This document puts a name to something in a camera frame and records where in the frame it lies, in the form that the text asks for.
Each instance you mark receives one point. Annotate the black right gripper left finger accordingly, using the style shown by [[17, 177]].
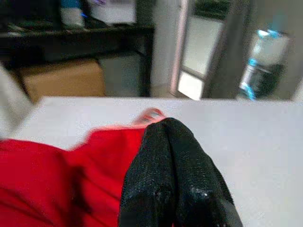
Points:
[[146, 184]]

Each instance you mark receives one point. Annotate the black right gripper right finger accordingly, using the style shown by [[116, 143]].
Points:
[[201, 189]]

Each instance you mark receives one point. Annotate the grey curtain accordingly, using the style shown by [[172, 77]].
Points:
[[236, 35]]

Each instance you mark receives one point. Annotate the sliding glass door frame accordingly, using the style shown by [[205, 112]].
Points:
[[180, 47]]

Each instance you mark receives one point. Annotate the large cardboard box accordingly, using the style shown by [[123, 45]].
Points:
[[64, 80]]

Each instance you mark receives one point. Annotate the red plastic hanger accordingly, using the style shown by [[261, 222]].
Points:
[[151, 116]]

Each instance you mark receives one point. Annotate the red shirt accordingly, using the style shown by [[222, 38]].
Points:
[[59, 184]]

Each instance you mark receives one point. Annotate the black desk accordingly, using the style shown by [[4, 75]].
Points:
[[71, 37]]

